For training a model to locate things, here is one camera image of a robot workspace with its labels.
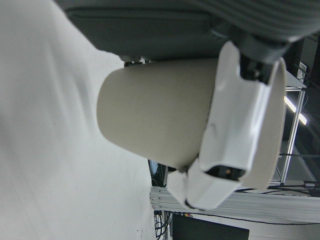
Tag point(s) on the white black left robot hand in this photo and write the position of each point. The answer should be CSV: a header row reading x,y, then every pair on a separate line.
x,y
155,27

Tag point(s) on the beige paper cup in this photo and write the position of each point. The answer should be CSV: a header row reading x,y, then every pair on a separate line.
x,y
155,112

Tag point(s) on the black monitor screen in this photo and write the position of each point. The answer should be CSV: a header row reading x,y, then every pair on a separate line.
x,y
210,228

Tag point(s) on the aluminium frame cage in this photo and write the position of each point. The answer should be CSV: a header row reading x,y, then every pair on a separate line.
x,y
292,130

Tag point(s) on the aluminium profile post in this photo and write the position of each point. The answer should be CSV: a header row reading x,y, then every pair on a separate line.
x,y
250,202

